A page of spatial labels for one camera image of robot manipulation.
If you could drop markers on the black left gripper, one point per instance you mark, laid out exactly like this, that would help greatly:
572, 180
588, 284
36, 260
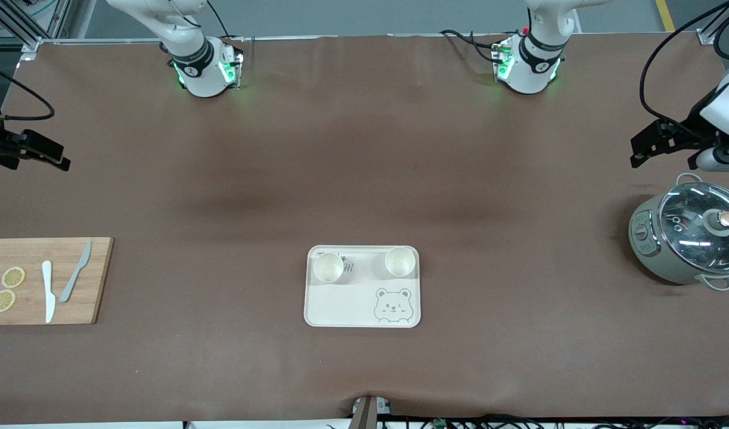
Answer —
686, 132

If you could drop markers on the white IKEA cup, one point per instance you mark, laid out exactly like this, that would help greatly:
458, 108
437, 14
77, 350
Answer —
329, 269
400, 262

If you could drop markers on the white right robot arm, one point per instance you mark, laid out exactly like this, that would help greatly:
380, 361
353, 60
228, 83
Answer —
203, 77

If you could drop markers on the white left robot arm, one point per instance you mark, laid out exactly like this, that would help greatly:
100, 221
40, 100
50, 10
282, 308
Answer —
531, 71

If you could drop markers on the glass pot lid with knob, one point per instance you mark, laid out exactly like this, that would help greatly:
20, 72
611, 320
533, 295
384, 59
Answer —
692, 220

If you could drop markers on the wooden cutting board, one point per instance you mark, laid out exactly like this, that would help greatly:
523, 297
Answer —
24, 250

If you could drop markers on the sage green electric pot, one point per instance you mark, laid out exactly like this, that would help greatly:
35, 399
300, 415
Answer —
650, 256

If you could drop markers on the yellow lemon slice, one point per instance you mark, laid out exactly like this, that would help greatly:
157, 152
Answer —
13, 277
3, 301

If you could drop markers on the grey plastic knife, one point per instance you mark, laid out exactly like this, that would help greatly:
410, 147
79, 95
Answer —
72, 280

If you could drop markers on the white plastic knife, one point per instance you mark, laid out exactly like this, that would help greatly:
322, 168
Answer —
48, 292

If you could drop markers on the brown table cover mat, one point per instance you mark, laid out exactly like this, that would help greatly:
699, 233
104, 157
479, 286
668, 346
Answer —
364, 149

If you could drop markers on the cream tray with bear print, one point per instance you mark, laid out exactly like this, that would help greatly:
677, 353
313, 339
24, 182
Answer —
346, 304

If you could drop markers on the aluminium frame strut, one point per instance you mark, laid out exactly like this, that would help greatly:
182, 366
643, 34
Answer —
707, 37
29, 44

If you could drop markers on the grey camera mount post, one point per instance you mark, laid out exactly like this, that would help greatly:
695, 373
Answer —
364, 417

